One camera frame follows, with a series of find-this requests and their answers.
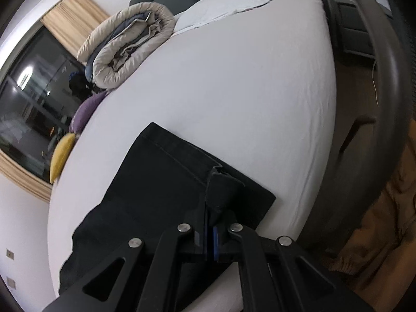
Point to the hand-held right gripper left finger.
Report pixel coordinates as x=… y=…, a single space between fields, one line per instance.
x=201 y=234

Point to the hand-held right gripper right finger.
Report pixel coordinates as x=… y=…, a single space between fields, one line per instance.
x=215 y=242

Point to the black t-shirt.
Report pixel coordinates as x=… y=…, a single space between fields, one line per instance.
x=156 y=182

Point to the white bed mattress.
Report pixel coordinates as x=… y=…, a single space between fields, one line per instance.
x=227 y=104

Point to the yellow pillow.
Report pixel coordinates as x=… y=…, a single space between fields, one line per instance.
x=61 y=156

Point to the brown garment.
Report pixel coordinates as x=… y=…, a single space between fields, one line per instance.
x=383 y=234

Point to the purple pillow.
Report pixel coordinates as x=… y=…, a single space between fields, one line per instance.
x=86 y=110

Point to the dark cloth heap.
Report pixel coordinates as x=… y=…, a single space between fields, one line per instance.
x=79 y=84

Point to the rolled beige duvet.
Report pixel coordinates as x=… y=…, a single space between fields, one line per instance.
x=130 y=39

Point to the dark window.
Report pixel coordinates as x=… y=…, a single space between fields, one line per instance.
x=35 y=104

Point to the white pillow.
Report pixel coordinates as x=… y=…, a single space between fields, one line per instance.
x=227 y=3

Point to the beige curtain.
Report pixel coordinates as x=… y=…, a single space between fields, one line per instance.
x=73 y=19

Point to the dark nightstand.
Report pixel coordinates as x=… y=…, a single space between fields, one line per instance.
x=352 y=29

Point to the wall outlet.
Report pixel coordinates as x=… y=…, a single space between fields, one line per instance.
x=11 y=282
x=10 y=253

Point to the dark grey curved frame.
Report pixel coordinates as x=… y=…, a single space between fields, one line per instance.
x=386 y=55

